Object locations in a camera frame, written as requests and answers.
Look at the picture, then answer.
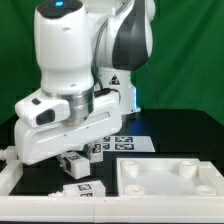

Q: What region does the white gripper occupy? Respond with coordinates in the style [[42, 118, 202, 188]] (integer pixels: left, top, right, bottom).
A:
[[15, 94, 122, 170]]

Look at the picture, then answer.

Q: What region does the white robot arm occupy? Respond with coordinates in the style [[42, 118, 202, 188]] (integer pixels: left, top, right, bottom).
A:
[[14, 0, 156, 165]]

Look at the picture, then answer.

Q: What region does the white sheet with markers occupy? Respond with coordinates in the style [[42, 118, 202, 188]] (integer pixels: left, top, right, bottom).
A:
[[102, 136, 155, 152]]

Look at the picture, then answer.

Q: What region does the white U-shaped fence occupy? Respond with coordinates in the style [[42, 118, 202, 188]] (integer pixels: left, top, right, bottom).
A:
[[0, 160, 224, 224]]

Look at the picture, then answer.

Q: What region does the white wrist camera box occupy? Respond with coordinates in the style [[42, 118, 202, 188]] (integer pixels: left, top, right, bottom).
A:
[[15, 89, 70, 128]]

